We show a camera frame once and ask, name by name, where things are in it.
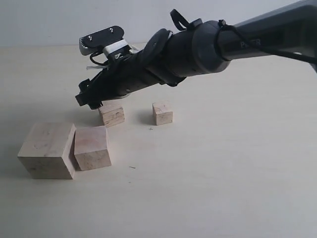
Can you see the second largest wooden cube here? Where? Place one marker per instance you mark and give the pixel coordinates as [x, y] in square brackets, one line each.
[91, 148]

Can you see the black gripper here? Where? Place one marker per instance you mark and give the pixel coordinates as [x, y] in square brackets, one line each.
[124, 76]

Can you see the layered plywood cube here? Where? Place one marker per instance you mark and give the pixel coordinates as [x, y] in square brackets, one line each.
[111, 113]

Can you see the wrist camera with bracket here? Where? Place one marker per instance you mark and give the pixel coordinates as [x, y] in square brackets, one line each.
[108, 41]

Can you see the smallest wooden cube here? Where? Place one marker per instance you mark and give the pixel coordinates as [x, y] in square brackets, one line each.
[162, 112]

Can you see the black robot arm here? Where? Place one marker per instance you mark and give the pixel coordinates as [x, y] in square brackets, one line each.
[196, 48]

